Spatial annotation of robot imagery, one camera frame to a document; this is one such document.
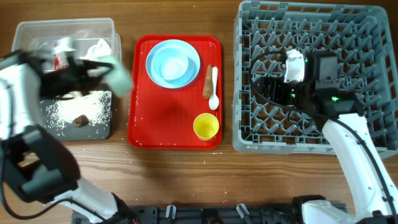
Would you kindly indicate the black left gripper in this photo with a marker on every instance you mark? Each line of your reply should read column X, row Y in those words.
column 79, row 87

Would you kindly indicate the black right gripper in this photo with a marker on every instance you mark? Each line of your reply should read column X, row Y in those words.
column 277, row 83

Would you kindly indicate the white napkin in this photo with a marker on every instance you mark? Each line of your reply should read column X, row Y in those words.
column 98, row 50

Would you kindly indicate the red snack wrapper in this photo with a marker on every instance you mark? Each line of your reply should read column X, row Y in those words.
column 60, row 61

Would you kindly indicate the green bowl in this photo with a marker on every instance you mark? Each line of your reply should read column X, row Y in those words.
column 118, row 79

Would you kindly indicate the white cooked rice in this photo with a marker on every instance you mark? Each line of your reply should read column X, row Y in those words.
column 93, row 105

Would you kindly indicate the brown food scrap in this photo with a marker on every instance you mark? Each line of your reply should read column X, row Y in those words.
column 81, row 121

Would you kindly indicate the light blue bowl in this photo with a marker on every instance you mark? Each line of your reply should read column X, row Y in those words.
column 170, row 63

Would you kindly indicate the yellow plastic cup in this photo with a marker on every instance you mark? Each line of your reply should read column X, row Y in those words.
column 206, row 126

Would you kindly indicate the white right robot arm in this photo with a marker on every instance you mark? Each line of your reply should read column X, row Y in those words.
column 311, row 85

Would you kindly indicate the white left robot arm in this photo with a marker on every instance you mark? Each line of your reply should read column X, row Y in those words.
column 35, row 165

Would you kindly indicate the black food waste tray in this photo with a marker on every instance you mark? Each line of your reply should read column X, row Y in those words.
column 87, row 124

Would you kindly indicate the grey dishwasher rack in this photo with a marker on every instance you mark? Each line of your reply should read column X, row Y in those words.
column 358, row 35

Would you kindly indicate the clear plastic storage bin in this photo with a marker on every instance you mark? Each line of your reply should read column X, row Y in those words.
column 44, row 36

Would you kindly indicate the white plastic spoon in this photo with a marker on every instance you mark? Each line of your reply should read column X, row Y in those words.
column 214, row 100

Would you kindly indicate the light blue plate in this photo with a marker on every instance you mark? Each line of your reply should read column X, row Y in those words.
column 194, row 63

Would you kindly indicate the red serving tray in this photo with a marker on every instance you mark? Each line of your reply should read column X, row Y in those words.
column 162, row 118

